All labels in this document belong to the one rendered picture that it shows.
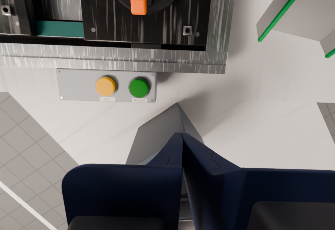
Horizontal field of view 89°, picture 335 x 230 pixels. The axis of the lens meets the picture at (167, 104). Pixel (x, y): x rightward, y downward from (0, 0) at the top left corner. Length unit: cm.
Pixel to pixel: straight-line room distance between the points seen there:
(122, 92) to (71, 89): 11
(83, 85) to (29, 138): 150
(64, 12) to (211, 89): 39
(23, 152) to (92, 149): 144
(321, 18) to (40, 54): 52
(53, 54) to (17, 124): 149
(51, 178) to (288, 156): 185
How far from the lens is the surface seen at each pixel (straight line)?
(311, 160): 74
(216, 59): 38
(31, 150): 194
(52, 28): 44
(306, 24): 40
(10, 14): 45
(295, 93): 60
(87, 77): 40
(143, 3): 26
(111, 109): 51
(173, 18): 36
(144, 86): 36
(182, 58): 37
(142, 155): 33
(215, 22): 38
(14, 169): 214
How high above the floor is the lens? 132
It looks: 74 degrees down
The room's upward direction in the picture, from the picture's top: 177 degrees clockwise
